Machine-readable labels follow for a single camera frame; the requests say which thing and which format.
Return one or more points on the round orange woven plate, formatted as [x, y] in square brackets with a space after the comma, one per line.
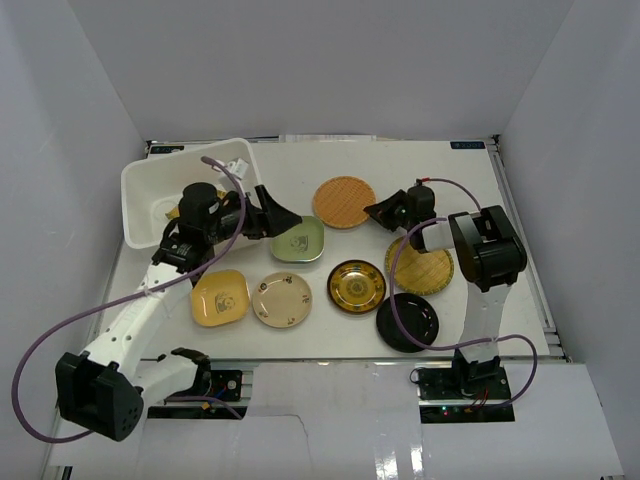
[340, 201]

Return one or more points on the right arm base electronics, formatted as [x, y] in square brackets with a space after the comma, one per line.
[443, 400]

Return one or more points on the yellow ornate round plate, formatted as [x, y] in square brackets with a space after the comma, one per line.
[356, 287]

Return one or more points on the yellow square panda dish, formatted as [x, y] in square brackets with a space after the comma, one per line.
[220, 298]

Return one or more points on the green square panda dish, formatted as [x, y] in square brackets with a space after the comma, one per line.
[302, 244]

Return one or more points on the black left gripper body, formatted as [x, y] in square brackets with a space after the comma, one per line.
[260, 215]

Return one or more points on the white plastic bin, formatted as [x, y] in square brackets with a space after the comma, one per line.
[152, 186]

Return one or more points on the square green-rimmed bamboo tray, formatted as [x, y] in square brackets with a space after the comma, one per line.
[172, 212]

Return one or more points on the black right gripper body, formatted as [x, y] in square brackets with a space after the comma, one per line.
[412, 220]

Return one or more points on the beige round patterned plate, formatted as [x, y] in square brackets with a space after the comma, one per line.
[282, 300]

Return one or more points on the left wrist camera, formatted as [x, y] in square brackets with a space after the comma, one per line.
[237, 167]

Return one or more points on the round green-rimmed bamboo plate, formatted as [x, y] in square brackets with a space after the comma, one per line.
[423, 274]

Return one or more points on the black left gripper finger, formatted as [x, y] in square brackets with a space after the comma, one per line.
[269, 207]
[269, 224]

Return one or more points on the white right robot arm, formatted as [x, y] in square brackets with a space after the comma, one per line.
[490, 255]

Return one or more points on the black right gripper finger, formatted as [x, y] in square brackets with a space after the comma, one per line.
[393, 221]
[393, 208]

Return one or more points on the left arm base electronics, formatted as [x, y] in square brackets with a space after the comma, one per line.
[210, 387]

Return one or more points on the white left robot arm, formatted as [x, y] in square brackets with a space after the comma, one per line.
[100, 389]

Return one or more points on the black round plate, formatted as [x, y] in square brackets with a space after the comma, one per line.
[418, 317]

